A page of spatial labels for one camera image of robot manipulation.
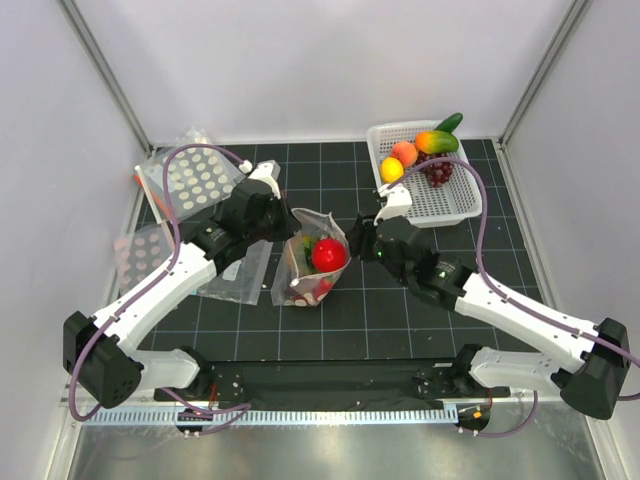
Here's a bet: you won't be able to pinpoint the toy red apple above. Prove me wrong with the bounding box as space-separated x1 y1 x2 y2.
311 238 348 273

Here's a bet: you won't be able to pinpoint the clear white-dotted zip bag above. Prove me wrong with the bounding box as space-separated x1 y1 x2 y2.
270 208 351 307

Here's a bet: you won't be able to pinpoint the toy pineapple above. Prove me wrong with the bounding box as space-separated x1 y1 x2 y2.
290 235 320 276

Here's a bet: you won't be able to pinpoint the toy red chili pepper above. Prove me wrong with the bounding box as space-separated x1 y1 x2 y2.
316 278 335 297

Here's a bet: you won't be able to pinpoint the white plastic basket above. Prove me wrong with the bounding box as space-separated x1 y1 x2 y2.
366 120 482 228

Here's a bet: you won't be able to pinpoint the toy purple eggplant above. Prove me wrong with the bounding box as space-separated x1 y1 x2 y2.
284 279 325 307

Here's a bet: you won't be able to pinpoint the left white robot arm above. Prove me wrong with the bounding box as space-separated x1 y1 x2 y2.
63 177 301 409

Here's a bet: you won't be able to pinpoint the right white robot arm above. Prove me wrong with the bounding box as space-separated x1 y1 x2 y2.
346 216 631 420

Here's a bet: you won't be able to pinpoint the white-dotted zip bag stack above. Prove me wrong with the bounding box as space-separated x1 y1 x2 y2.
134 128 244 221

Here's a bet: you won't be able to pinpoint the clear blue-zipper zip bag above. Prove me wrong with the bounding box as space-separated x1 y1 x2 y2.
196 241 272 306

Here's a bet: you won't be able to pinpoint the orange-zipper zip bag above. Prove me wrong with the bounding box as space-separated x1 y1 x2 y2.
133 172 168 224

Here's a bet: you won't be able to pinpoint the pink-dotted zip bag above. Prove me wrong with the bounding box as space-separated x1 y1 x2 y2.
114 222 173 295

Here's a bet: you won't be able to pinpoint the toy yellow lemon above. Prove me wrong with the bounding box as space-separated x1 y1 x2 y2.
379 157 404 184

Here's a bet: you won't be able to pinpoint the black grid mat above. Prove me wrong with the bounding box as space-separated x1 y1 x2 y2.
141 139 541 361

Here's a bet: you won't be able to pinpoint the toy peach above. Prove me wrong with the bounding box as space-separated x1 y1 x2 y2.
391 141 418 168

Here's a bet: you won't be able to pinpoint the toy purple grapes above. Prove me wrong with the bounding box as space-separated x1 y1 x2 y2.
416 151 455 188

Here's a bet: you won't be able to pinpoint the toy mango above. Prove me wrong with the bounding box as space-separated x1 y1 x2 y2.
415 130 459 155

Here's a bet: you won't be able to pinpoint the toy green cucumber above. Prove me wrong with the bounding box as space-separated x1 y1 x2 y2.
434 112 464 133

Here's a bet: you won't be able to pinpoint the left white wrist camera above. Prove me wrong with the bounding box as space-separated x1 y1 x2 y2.
239 160 281 199

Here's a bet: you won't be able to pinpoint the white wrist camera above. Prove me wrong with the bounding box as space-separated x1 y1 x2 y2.
374 183 413 225
239 160 281 199

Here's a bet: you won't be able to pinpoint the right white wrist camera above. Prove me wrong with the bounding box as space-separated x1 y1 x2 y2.
374 183 413 225

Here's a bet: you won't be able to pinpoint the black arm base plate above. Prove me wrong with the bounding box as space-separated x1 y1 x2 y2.
176 358 510 411

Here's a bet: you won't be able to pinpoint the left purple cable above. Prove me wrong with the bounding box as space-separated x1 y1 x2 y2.
67 144 253 434

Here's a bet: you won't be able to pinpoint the purple cable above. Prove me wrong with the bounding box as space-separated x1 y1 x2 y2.
394 158 640 439
67 144 253 434

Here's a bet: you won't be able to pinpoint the slotted white cable duct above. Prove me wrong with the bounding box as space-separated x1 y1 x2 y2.
85 404 458 428

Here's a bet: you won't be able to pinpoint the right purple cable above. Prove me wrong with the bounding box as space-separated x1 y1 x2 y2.
394 158 640 439

